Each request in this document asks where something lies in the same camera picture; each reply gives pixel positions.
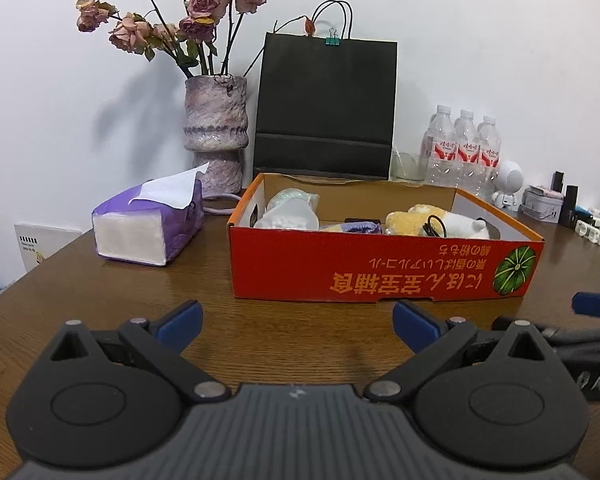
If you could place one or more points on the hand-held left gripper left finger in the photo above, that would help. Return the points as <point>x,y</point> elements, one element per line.
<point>182,326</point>

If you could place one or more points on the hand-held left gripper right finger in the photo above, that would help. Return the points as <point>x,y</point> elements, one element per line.
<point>415,326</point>

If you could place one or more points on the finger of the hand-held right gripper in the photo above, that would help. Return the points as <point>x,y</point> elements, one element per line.
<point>595,305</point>
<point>580,337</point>

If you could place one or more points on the yellow white plush toy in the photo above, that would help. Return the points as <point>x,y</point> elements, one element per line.
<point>405,222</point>

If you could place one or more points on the red orange cardboard box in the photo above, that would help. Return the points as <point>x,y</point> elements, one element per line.
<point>290,260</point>

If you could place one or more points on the iridescent clear bag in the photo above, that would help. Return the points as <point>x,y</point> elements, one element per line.
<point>290,210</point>

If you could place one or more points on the white plastic holder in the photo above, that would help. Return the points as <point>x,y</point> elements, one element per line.
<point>590,232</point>

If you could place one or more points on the teal flat box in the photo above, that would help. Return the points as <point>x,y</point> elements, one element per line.
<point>591,211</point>

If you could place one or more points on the tall black tube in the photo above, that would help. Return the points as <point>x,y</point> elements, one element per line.
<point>569,207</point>

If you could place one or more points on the purple tissue pack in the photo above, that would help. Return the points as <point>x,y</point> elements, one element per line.
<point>130,230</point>

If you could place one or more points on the grey tin box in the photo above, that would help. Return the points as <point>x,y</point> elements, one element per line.
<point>542,207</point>

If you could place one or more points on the small black tube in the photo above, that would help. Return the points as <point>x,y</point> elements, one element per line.
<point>558,181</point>

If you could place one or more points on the white robot toy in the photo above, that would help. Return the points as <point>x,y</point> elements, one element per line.
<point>509,180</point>

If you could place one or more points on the glass cup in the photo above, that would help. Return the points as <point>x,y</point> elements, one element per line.
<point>407,170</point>

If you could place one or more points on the white flat box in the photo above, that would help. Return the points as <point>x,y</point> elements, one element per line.
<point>45,245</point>

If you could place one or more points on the clear water bottle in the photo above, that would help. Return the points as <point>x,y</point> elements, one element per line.
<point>437,155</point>
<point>489,160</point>
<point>466,157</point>

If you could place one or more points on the purple white ceramic vase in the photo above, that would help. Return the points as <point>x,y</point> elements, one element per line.
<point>212,120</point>

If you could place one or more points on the black paper bag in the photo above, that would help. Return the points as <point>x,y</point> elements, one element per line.
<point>325,100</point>

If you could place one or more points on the green binder clip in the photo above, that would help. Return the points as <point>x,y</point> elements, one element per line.
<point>333,40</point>

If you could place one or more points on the dried pink flowers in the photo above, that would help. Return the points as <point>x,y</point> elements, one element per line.
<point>202,2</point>

